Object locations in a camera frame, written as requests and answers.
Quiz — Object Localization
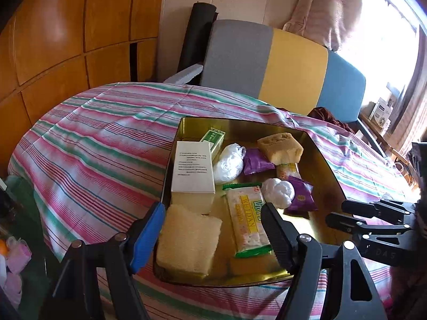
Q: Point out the green white small box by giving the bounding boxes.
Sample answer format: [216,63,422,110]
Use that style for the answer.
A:
[200,127,226,160]

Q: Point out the pink curtain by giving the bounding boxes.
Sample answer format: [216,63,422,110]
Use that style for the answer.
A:
[283,0,362,52]

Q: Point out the white plastic bag ball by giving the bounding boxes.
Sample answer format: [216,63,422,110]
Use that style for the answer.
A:
[261,178,295,210]

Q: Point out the clear plastic bag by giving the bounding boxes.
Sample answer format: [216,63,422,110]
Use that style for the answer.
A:
[213,143,246,185]

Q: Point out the white cardboard box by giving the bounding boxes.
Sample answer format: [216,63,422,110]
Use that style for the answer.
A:
[171,141,216,215]

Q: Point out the purple snack packet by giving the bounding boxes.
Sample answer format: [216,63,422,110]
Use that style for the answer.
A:
[243,148,275,175]
[287,176,318,212]

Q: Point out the yellow small snack packet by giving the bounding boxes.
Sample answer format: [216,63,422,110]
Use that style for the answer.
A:
[276,163,302,180]

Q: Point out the wooden wardrobe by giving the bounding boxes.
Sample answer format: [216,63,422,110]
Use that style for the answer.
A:
[1,0,162,175]

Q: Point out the white appliance box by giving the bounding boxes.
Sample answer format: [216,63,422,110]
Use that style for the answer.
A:
[368,98,392,128]

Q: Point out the gold metal tin box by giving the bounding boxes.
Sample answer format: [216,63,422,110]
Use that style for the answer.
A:
[153,116,349,287]

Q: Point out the yellow sponge block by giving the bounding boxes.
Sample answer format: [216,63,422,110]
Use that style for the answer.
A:
[257,132,304,165]

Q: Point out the dark red cloth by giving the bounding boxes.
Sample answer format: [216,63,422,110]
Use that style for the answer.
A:
[308,107,355,134]

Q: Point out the striped bed sheet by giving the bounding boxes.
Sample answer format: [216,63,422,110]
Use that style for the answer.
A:
[6,82,421,320]

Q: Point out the wooden side table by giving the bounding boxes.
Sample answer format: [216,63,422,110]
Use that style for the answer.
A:
[358,113,418,188]

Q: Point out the green weidan cracker packet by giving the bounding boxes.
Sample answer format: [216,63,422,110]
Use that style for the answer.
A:
[222,183,272,259]

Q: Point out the black rolled mat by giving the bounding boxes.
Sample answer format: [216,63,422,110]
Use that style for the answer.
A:
[177,2,218,71]

